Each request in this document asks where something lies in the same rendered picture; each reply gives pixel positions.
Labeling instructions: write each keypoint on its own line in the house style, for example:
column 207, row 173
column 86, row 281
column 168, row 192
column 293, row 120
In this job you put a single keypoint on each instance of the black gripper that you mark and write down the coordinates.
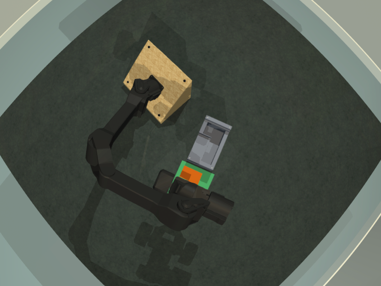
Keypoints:
column 164, row 179

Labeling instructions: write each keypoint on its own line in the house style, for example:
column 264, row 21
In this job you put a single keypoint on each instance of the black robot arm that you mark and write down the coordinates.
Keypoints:
column 185, row 203

